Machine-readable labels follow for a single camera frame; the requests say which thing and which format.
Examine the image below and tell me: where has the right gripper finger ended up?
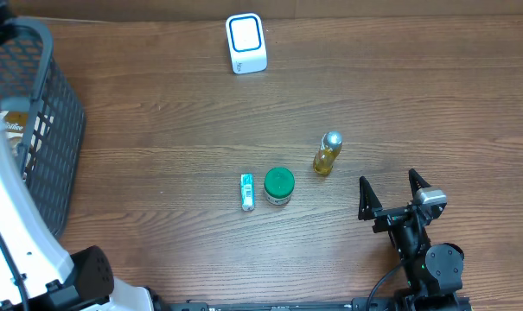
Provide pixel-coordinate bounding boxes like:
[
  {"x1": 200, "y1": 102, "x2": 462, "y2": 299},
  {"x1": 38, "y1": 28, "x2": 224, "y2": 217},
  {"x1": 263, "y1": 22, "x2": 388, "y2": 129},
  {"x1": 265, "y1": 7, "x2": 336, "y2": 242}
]
[
  {"x1": 408, "y1": 168, "x2": 431, "y2": 199},
  {"x1": 358, "y1": 176, "x2": 383, "y2": 220}
]

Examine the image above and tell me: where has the yellow dish soap bottle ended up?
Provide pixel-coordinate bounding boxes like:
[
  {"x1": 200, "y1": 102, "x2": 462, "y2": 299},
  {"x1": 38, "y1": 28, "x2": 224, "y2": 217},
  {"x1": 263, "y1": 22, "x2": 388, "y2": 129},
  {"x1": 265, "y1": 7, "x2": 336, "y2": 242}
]
[{"x1": 313, "y1": 131, "x2": 342, "y2": 175}]

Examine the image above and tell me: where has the green lid jar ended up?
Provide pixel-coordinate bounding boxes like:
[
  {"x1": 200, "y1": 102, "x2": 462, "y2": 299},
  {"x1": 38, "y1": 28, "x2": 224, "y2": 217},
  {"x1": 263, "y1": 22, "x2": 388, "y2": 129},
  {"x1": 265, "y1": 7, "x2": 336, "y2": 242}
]
[{"x1": 264, "y1": 167, "x2": 295, "y2": 206}]

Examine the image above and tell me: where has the small teal white box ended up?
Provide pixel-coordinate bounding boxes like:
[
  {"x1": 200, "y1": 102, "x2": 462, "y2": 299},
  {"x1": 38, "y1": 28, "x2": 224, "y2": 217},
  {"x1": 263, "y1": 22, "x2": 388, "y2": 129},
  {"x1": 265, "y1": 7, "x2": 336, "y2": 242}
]
[{"x1": 240, "y1": 174, "x2": 255, "y2": 212}]

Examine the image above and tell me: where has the brown snack packet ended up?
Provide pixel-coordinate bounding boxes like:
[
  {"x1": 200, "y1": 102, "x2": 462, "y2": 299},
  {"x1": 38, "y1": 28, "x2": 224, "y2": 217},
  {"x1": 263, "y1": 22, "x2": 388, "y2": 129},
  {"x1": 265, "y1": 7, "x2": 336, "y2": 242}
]
[{"x1": 1, "y1": 111, "x2": 29, "y2": 149}]

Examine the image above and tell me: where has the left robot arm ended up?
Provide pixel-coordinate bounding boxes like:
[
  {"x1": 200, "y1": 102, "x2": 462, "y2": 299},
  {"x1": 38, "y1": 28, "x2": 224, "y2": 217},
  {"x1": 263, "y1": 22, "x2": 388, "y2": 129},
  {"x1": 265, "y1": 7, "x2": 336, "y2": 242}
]
[{"x1": 0, "y1": 1, "x2": 163, "y2": 310}]

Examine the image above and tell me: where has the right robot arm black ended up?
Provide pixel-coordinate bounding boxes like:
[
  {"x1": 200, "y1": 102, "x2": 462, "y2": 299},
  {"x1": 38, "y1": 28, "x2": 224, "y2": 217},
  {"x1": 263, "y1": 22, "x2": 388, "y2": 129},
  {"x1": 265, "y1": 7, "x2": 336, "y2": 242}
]
[{"x1": 357, "y1": 168, "x2": 472, "y2": 311}]

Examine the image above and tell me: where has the white barcode scanner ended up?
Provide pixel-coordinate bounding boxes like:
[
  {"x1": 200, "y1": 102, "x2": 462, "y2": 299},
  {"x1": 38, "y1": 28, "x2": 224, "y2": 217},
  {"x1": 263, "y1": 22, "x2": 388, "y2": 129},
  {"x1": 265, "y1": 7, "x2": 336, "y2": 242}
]
[{"x1": 226, "y1": 13, "x2": 268, "y2": 74}]

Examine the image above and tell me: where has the grey plastic shopping basket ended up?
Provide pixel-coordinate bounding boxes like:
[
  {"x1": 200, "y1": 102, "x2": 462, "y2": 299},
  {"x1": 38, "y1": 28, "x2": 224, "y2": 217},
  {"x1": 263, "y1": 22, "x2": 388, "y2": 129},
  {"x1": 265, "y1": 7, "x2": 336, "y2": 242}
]
[{"x1": 0, "y1": 18, "x2": 86, "y2": 238}]

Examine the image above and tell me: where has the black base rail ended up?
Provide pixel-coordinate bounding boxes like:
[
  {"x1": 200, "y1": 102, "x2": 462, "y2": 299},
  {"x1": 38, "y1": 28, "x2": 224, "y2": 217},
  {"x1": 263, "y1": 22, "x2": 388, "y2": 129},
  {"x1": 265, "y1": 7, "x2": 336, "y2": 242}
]
[{"x1": 165, "y1": 297, "x2": 473, "y2": 311}]

